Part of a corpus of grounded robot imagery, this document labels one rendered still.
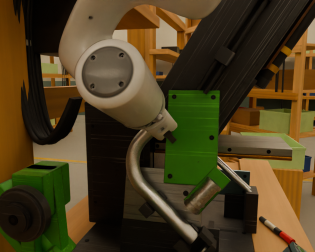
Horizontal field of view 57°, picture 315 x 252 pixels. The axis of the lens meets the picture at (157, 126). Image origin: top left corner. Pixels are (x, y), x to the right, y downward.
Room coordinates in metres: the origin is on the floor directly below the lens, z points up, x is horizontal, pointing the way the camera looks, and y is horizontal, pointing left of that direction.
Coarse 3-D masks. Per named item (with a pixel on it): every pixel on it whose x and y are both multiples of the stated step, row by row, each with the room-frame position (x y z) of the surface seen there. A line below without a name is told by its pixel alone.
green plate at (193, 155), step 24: (168, 96) 0.66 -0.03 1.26; (192, 96) 0.65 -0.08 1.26; (216, 96) 0.64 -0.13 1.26; (192, 120) 0.64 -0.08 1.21; (216, 120) 0.63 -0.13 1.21; (168, 144) 0.63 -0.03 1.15; (192, 144) 0.62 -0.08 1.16; (216, 144) 0.61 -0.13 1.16; (168, 168) 0.62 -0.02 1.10; (192, 168) 0.61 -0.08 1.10
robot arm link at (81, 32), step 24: (96, 0) 0.36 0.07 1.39; (120, 0) 0.36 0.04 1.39; (144, 0) 0.35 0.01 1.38; (168, 0) 0.32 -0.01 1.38; (192, 0) 0.31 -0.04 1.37; (216, 0) 0.32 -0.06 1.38; (72, 24) 0.38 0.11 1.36; (96, 24) 0.39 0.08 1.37; (72, 48) 0.39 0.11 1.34; (72, 72) 0.40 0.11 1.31
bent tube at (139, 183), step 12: (144, 132) 0.62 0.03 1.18; (132, 144) 0.62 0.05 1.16; (144, 144) 0.62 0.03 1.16; (132, 156) 0.61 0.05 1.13; (132, 168) 0.60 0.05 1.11; (132, 180) 0.60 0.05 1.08; (144, 180) 0.60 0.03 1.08; (144, 192) 0.58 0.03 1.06; (156, 192) 0.59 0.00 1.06; (156, 204) 0.57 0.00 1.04; (168, 204) 0.58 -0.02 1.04; (168, 216) 0.56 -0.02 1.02; (180, 216) 0.57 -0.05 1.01; (180, 228) 0.55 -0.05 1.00; (192, 228) 0.56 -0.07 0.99; (192, 240) 0.54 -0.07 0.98
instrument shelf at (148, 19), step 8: (136, 8) 0.91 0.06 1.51; (144, 8) 1.00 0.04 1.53; (128, 16) 1.00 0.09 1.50; (136, 16) 1.00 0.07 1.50; (144, 16) 1.00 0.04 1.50; (152, 16) 1.10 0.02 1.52; (120, 24) 1.14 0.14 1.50; (128, 24) 1.14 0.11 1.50; (136, 24) 1.14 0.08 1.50; (144, 24) 1.14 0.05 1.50; (152, 24) 1.14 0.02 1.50
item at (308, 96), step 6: (294, 54) 8.28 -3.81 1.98; (306, 54) 8.20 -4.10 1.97; (312, 54) 8.16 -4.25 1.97; (306, 60) 8.63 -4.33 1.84; (306, 66) 8.63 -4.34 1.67; (306, 96) 8.20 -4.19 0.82; (312, 96) 8.18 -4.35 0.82; (306, 102) 8.22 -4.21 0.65; (258, 108) 8.62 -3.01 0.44; (306, 108) 8.21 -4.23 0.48
